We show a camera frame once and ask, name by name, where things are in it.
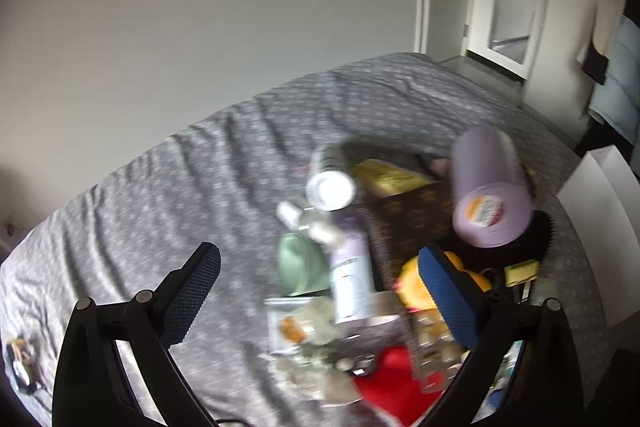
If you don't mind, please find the yellow rubber duck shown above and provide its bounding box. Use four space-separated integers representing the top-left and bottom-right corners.
395 252 493 310

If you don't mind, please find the clear plastic case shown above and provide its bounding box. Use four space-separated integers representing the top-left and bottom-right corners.
410 307 467 394

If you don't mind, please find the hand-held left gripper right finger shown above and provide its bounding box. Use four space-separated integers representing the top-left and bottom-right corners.
417 243 586 427

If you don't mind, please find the purple tumbler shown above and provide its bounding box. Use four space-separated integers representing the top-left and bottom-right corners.
451 127 536 249

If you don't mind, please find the black hair brush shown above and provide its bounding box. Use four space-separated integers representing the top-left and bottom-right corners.
462 209 553 273

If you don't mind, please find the silver can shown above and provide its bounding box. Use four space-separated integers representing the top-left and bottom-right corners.
305 142 357 211

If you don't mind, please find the clear plastic bag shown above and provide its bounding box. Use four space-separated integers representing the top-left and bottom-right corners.
265 297 401 408

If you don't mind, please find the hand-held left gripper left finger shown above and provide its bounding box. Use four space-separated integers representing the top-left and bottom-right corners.
51 242 222 427

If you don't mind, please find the white storage box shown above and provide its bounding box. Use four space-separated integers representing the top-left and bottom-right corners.
556 146 640 328

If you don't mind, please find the red cloth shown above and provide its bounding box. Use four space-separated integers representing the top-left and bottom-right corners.
352 344 451 427

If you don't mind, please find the green round cup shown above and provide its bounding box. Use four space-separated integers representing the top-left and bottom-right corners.
276 232 331 297

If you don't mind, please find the black hanging garment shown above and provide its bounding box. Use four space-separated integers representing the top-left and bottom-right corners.
582 44 611 85

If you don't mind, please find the cream hanging garment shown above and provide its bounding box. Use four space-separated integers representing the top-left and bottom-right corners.
575 0 626 72

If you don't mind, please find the grey patterned bedsheet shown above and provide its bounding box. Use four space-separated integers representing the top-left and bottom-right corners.
0 52 608 427

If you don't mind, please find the light blue hanging garment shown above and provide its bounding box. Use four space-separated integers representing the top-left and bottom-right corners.
587 14 640 142

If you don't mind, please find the yellow packet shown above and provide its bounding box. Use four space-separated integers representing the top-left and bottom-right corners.
350 158 433 198

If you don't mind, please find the brown patterned box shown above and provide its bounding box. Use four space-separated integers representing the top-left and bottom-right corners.
357 182 473 293

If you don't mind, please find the white and purple bottle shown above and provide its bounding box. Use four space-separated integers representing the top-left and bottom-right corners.
327 216 376 325

